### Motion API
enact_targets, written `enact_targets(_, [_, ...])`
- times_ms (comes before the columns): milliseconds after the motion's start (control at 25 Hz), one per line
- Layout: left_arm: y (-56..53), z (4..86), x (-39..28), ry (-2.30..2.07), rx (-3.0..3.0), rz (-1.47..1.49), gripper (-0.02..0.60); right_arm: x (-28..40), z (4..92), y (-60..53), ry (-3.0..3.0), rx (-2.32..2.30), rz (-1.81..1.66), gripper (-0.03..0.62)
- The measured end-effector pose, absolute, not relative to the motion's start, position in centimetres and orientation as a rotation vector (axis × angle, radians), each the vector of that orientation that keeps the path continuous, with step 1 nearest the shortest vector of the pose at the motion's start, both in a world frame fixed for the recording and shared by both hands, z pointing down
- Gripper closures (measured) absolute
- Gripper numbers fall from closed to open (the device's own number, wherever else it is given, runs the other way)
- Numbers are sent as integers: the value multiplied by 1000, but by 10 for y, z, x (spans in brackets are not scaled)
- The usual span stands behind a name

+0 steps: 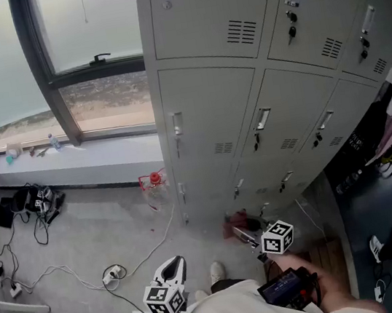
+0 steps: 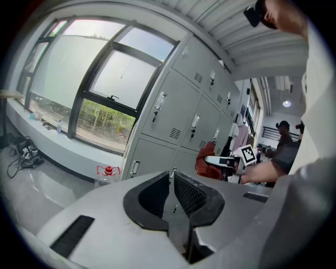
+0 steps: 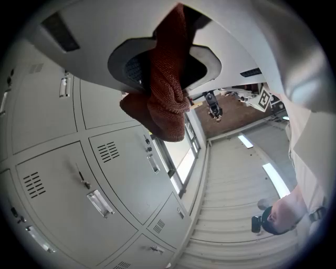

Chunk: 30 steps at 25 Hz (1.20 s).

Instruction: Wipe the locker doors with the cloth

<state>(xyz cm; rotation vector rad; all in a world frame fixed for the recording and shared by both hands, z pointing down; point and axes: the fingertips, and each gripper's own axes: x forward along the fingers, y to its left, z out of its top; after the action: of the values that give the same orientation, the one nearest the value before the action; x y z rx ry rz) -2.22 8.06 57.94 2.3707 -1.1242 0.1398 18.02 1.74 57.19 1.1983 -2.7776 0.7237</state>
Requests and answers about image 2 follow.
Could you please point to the person's right forearm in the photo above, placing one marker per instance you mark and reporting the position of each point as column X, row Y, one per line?
column 262, row 170

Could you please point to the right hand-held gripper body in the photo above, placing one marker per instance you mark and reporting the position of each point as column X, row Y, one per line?
column 248, row 155

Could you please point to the person's head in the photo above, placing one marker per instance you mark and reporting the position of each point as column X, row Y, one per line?
column 286, row 15

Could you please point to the black equipment pile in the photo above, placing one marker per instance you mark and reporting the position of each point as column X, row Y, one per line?
column 27, row 153

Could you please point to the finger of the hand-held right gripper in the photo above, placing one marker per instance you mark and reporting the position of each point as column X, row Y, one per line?
column 212, row 159

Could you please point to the grey metal locker door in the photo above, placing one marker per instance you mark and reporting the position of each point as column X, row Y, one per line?
column 176, row 105
column 155, row 157

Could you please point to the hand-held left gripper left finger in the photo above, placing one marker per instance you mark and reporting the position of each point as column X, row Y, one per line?
column 147, row 207

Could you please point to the white window sill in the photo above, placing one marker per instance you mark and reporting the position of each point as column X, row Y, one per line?
column 52, row 139

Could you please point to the person's white shirt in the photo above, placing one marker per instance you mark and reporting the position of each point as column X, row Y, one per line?
column 319, row 118

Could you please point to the clear jug with red cap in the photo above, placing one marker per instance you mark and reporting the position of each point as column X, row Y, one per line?
column 108, row 170

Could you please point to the white garment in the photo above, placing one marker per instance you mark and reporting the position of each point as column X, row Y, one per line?
column 233, row 131

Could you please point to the small clear water bottle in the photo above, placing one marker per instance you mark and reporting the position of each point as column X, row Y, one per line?
column 60, row 127

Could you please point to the small white container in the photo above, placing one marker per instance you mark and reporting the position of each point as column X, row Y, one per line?
column 38, row 115

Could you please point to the round ceiling lamp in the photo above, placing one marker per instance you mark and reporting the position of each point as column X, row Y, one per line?
column 286, row 103

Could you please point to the grey metal locker cabinet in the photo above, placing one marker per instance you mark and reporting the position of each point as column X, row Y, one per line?
column 207, row 118

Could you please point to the black framed window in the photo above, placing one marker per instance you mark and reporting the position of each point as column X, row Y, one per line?
column 65, row 65

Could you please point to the black railing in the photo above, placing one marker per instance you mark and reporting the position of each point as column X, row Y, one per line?
column 271, row 132

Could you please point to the small teal object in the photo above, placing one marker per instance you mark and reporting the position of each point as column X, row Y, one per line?
column 31, row 115

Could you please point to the light wooden desk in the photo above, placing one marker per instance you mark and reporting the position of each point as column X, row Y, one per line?
column 10, row 94

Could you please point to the black head camera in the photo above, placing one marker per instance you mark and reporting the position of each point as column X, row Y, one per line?
column 252, row 16

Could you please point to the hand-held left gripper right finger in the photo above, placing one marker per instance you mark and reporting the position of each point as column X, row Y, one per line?
column 202, row 205

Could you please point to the pink garment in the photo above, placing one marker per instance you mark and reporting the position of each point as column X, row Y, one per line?
column 242, row 138

